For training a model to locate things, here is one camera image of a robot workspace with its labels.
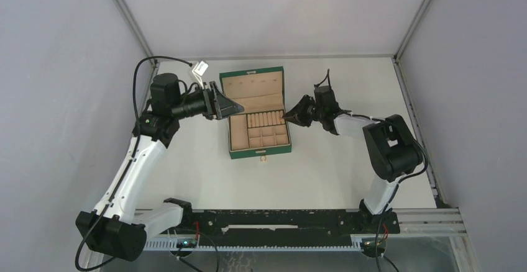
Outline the white slotted cable duct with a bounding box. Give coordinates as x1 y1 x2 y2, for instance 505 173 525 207
144 237 374 252

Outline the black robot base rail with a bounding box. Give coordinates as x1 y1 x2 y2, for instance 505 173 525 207
162 201 400 245

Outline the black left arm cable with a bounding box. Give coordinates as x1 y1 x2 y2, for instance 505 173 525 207
75 56 195 272

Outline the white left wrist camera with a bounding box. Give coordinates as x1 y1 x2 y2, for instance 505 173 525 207
191 60 209 88

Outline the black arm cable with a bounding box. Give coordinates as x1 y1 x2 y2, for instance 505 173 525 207
75 56 195 272
314 69 429 272

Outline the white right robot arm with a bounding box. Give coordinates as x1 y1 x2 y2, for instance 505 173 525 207
282 86 429 232

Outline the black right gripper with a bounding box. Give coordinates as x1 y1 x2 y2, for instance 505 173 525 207
283 94 325 127

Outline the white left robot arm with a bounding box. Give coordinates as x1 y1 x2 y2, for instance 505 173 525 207
75 73 244 261

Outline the green jewelry box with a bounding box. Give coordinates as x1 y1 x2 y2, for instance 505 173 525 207
219 66 292 160

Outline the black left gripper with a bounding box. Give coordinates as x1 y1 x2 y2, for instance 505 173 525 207
171 81 244 120

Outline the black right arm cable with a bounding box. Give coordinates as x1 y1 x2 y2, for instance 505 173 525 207
314 69 429 272

